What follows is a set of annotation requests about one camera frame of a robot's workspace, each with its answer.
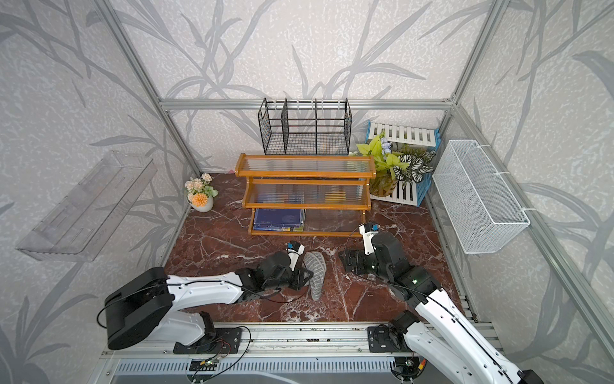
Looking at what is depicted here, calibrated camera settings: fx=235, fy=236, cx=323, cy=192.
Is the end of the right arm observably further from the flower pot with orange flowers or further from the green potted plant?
the flower pot with orange flowers

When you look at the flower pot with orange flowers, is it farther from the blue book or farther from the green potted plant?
the green potted plant

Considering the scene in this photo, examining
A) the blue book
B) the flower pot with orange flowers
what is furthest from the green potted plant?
the flower pot with orange flowers

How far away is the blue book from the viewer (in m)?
0.98

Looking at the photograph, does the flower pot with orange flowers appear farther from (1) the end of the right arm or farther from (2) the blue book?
(1) the end of the right arm
